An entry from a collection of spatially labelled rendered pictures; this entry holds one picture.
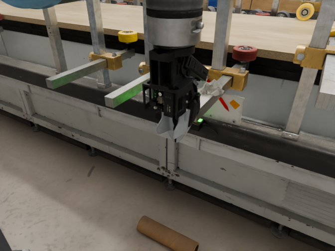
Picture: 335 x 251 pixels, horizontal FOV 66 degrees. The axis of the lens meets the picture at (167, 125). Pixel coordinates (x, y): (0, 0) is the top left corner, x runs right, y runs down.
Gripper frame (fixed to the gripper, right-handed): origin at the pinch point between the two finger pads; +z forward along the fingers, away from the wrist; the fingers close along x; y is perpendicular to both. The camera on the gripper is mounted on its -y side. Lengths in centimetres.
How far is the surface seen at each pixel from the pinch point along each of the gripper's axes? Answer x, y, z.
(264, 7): -112, -618, 46
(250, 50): 2.1, -45.8, -8.0
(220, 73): -2.6, -31.4, -3.6
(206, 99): 0.8, -12.9, -3.3
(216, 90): 1.8, -17.0, -4.5
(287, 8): -62, -621, 44
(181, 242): -9, -23, 75
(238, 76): 3.1, -31.4, -3.8
